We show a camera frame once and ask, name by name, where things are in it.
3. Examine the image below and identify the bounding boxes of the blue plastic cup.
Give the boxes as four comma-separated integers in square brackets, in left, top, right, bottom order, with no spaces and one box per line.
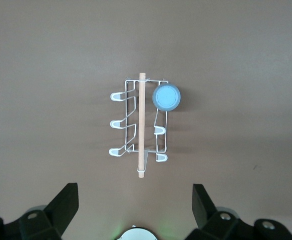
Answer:
[151,84,181,112]

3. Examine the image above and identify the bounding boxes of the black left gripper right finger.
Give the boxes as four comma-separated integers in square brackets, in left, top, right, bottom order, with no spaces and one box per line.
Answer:
[187,183,292,240]

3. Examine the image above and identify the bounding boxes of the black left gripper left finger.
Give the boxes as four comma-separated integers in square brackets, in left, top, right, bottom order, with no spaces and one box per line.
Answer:
[0,182,79,240]

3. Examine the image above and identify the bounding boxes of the brown table mat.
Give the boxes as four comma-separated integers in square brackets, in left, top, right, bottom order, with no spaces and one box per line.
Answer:
[0,0,292,240]

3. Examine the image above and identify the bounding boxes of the white wire cup holder rack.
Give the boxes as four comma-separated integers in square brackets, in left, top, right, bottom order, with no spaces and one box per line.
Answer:
[109,72,171,179]

